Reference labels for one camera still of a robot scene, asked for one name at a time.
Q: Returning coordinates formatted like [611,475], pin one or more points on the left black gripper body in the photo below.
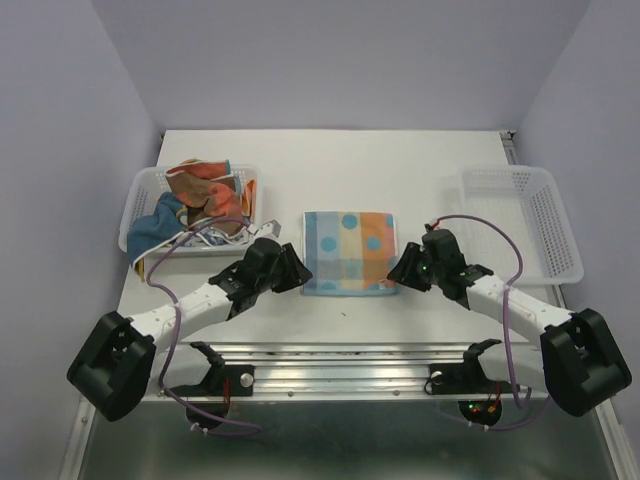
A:
[263,283]

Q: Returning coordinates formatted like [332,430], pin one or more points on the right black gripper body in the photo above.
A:
[436,272]

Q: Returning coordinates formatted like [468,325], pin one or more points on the blue polka dot towel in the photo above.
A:
[349,254]

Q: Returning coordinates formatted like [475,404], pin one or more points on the orange brown bear towel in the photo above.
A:
[207,190]

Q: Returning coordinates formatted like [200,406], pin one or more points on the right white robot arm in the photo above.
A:
[571,356]

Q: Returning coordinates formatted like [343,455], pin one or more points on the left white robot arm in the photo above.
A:
[113,368]

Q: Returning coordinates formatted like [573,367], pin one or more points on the white blue print towel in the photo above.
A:
[211,237]

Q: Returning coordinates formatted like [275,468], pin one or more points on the orange pastel patterned towel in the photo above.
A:
[248,199]

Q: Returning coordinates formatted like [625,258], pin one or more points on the right white plastic basket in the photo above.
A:
[525,203]

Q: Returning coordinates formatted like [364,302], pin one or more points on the white plastic basket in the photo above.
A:
[150,183]
[525,203]

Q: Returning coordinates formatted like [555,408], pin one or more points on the dark blue towel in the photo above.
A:
[151,232]

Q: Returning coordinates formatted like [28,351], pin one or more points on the left white plastic basket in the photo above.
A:
[150,183]

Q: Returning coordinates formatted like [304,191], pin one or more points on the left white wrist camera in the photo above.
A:
[270,229]

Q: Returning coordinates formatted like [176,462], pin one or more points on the aluminium mounting rail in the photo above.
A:
[333,372]

